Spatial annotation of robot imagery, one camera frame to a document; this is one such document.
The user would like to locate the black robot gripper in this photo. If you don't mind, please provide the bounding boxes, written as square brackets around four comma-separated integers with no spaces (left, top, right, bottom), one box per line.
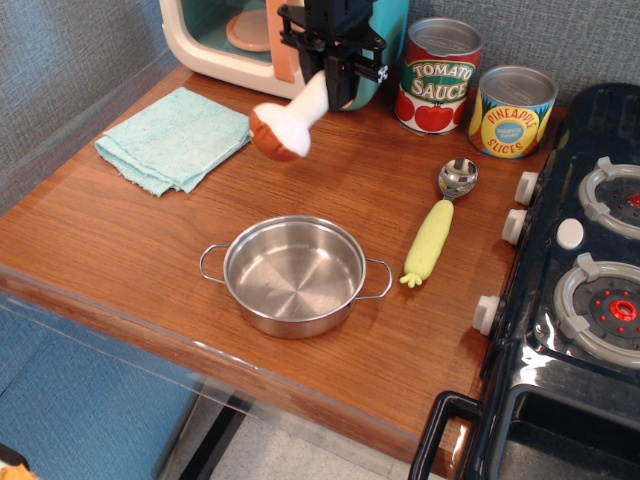
[277,0,388,111]

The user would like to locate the plush brown white mushroom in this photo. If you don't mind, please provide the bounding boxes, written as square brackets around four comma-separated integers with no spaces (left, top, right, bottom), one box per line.
[249,70,329,162]

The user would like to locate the silver metal pot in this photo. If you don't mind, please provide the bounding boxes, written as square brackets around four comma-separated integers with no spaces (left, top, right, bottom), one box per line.
[199,215,394,339]

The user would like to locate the toy teal microwave oven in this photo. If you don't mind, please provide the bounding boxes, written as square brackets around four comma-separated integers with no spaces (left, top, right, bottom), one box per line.
[160,1,409,107]

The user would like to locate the tomato sauce can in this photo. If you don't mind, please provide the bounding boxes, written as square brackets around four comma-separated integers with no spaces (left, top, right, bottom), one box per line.
[395,17,483,134]

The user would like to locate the teal folded cloth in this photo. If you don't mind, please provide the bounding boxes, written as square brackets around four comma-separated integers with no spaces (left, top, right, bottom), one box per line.
[95,87,249,197]

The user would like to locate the pineapple slices can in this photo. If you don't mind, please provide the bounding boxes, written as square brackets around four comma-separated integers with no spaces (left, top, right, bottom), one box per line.
[467,65,558,159]

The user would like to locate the black toy stove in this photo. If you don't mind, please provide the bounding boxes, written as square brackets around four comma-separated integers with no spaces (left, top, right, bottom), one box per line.
[410,83,639,479]

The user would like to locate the spoon with green handle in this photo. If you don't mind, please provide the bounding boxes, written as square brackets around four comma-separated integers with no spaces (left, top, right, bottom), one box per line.
[399,157,478,288]

